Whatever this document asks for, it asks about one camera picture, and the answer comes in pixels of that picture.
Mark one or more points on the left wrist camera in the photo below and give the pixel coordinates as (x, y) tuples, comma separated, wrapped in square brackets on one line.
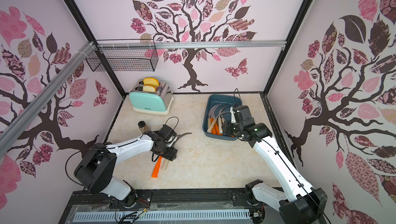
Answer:
[(167, 133)]

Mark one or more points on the pale bread slice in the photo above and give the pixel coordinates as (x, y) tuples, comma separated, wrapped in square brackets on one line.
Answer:
[(149, 88)]

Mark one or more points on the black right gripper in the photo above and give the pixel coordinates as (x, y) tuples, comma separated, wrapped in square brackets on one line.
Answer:
[(229, 128)]

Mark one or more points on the black wire basket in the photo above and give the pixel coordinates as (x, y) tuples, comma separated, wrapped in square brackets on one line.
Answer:
[(134, 55)]

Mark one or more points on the aluminium rail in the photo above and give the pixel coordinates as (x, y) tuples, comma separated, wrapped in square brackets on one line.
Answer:
[(16, 128), (216, 44)]

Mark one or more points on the teal plastic storage box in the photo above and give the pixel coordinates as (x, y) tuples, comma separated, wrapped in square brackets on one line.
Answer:
[(224, 100)]

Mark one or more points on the mint green toaster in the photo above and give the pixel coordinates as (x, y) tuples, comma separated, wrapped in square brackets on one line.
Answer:
[(156, 101)]

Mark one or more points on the aluminium rail left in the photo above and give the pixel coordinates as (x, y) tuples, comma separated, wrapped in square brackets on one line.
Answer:
[(16, 128)]

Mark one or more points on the black lid spice jar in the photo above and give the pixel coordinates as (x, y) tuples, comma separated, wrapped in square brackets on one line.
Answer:
[(143, 127)]

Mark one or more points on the aluminium rail back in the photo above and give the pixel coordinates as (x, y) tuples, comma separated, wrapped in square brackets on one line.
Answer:
[(216, 44)]

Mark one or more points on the white vented cable duct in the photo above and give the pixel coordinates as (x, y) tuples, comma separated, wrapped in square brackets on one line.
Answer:
[(151, 216)]

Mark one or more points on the yellow bread slice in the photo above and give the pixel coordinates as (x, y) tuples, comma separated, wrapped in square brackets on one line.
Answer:
[(151, 81)]

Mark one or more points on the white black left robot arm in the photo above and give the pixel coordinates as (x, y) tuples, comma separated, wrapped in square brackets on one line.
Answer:
[(95, 171)]

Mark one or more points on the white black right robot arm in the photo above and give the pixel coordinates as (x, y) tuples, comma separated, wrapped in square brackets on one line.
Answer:
[(298, 202)]

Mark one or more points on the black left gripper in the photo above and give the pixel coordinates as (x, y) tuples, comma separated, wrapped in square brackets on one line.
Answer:
[(170, 155)]

